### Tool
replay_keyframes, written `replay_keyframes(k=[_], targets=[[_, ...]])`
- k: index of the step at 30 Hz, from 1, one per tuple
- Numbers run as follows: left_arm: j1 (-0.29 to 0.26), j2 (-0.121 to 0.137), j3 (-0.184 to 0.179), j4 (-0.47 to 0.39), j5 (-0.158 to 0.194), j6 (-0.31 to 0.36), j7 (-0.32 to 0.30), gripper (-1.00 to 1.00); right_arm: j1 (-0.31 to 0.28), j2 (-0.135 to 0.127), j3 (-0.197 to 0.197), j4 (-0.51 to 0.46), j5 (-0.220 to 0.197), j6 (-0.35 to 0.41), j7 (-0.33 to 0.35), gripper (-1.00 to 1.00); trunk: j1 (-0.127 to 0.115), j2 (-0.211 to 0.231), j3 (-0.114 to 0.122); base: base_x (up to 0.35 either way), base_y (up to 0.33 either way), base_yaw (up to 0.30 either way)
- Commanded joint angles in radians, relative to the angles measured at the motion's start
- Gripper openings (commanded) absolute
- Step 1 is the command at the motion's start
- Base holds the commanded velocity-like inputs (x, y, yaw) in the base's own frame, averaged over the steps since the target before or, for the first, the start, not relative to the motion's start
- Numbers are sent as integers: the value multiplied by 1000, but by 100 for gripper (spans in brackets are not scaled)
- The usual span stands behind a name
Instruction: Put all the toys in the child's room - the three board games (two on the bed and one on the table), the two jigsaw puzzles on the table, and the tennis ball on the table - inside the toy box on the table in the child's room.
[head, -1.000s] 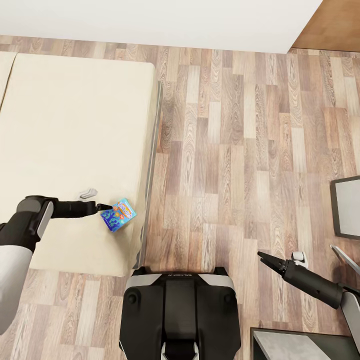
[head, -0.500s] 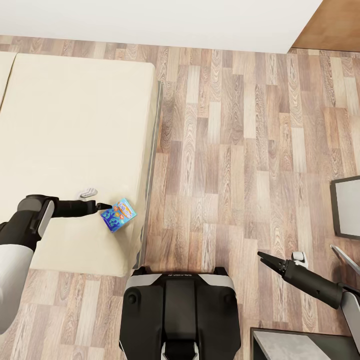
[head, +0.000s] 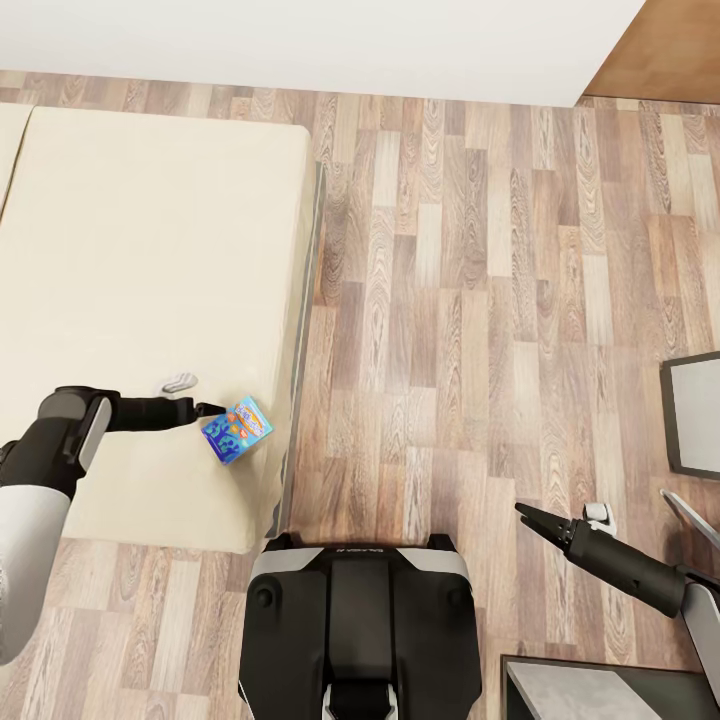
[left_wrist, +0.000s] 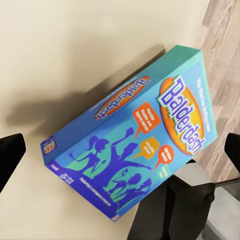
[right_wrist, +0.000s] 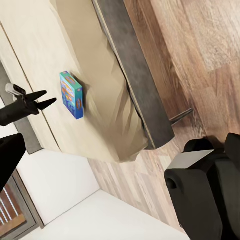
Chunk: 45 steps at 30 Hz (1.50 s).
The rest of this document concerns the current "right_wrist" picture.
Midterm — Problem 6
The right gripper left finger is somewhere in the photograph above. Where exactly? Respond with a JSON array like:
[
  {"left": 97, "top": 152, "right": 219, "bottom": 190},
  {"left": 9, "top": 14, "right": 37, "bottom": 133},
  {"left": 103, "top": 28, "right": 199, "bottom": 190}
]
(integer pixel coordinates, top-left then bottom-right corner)
[{"left": 0, "top": 133, "right": 26, "bottom": 193}]

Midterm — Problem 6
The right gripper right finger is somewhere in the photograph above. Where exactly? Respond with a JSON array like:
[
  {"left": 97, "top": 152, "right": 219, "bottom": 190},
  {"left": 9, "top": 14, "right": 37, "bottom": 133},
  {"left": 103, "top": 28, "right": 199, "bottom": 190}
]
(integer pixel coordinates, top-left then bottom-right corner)
[{"left": 224, "top": 132, "right": 240, "bottom": 173}]

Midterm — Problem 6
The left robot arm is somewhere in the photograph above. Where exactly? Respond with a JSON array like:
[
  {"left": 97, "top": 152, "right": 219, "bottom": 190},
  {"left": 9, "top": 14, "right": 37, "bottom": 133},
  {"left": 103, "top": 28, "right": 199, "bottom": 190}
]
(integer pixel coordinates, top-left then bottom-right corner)
[{"left": 0, "top": 83, "right": 57, "bottom": 127}]

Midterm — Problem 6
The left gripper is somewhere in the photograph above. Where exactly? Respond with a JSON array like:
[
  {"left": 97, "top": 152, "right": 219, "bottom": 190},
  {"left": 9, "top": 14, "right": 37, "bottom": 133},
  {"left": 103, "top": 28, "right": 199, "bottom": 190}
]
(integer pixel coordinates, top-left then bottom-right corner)
[{"left": 4, "top": 90, "right": 57, "bottom": 122}]

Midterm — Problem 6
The board game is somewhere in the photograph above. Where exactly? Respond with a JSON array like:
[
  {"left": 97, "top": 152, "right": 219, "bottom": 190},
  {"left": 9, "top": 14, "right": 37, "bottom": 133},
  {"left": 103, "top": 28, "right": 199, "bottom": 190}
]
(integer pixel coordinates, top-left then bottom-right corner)
[{"left": 59, "top": 71, "right": 84, "bottom": 120}]

